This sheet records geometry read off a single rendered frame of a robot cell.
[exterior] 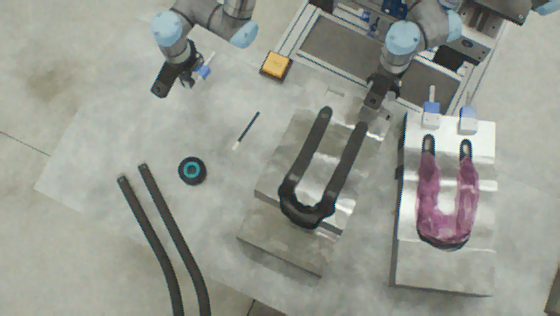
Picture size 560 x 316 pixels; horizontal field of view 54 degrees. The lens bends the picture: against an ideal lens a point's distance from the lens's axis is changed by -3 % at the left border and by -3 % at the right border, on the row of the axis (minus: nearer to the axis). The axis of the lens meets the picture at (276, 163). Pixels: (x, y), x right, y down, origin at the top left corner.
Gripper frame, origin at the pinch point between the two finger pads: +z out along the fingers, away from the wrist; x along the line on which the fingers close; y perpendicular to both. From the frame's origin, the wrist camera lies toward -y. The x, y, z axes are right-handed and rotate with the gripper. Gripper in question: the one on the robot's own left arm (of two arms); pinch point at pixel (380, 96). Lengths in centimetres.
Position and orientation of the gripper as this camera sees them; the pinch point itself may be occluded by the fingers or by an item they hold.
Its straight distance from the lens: 169.5
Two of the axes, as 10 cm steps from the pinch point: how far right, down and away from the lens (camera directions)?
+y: 4.9, -8.4, 2.2
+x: -8.7, -4.7, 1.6
